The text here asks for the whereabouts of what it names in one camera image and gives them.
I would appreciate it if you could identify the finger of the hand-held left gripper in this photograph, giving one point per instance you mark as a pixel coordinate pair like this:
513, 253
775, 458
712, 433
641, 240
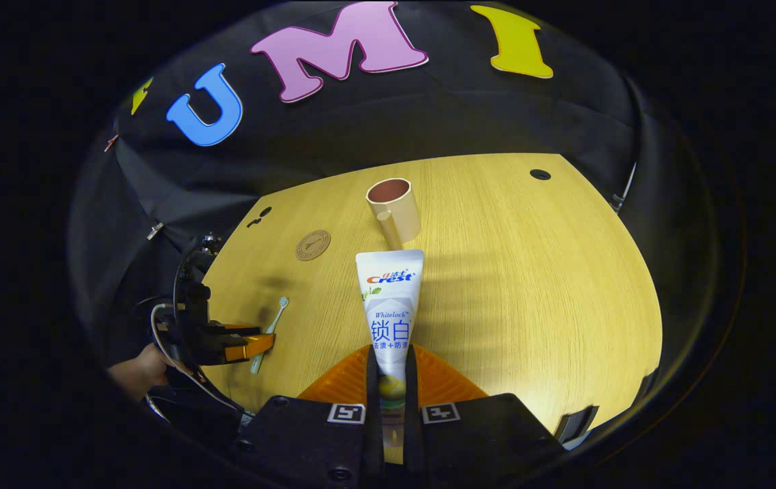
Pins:
249, 346
235, 329

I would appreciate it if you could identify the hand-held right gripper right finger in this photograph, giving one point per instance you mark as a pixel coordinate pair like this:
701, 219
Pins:
413, 407

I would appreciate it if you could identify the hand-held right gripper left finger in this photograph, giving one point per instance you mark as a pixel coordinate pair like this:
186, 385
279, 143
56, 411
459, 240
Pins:
374, 407

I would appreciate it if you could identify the pale green toothbrush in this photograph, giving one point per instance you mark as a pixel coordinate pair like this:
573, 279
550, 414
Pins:
278, 316

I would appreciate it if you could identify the white toothpaste tube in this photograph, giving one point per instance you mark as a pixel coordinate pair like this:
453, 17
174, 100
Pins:
391, 305

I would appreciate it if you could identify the round brown coaster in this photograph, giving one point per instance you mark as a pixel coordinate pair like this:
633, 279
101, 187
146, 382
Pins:
312, 245

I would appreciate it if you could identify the beige cup with brown inside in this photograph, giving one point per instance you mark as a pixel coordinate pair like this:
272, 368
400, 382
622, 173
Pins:
403, 210

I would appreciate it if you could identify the wooden desktop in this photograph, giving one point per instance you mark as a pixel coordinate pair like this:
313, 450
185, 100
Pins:
531, 285

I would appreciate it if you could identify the silver cloth clip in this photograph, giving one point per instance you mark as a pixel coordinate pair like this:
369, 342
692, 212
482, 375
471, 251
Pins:
154, 231

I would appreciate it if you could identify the pink cloth clip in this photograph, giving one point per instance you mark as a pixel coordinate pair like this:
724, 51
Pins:
111, 142

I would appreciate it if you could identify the black backdrop cloth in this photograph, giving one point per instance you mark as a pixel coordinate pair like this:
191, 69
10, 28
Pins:
361, 122

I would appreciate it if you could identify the thin white strip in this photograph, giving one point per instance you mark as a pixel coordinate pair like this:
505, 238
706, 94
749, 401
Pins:
624, 187

